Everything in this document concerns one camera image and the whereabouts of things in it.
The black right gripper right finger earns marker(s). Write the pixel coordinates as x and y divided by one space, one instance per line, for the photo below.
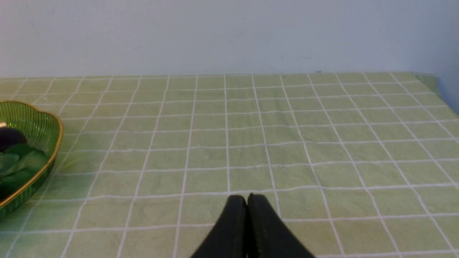
266 235

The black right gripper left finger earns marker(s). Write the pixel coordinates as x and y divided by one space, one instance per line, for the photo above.
226 238

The green checkered tablecloth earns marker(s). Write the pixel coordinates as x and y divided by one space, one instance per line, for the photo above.
358 165

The green leaf-shaped glass plate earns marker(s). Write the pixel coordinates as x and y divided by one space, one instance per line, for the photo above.
43 131

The dark green leafy vegetable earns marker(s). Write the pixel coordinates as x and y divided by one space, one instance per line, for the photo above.
18 164

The purple eggplant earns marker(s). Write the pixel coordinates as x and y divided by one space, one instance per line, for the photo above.
10 137

